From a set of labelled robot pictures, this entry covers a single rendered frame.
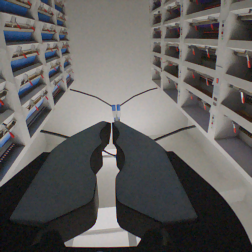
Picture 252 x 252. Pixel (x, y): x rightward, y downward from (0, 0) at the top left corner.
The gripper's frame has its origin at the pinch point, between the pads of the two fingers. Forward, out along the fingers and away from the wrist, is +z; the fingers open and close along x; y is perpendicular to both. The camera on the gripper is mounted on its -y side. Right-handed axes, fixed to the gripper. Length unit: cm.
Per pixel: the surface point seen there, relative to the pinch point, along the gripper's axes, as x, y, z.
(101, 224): -19, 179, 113
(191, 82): 73, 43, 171
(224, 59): 65, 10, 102
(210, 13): 62, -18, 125
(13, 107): -63, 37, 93
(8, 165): -62, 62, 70
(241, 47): 65, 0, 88
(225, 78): 66, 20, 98
